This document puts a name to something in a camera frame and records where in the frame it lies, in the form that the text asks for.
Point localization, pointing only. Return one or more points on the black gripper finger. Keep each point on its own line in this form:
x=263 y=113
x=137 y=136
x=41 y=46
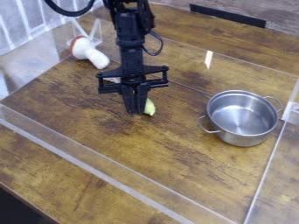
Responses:
x=128 y=98
x=140 y=97

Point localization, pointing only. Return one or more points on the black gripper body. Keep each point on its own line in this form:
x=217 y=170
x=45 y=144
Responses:
x=132 y=76

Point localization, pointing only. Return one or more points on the green handled metal spoon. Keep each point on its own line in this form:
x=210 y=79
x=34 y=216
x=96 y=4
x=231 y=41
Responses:
x=148 y=106

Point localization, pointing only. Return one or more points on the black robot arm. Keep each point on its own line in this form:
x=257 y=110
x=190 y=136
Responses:
x=133 y=22

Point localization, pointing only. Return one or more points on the white mushroom toy red cap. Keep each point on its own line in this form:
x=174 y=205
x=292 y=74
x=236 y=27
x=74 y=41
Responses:
x=84 y=51

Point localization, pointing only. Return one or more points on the clear acrylic stand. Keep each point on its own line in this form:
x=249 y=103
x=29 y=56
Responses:
x=89 y=32

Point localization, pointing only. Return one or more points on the stainless steel pot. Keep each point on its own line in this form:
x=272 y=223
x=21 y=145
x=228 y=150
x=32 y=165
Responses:
x=240 y=117

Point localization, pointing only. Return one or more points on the black bar on table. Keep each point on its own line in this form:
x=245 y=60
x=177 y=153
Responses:
x=228 y=16

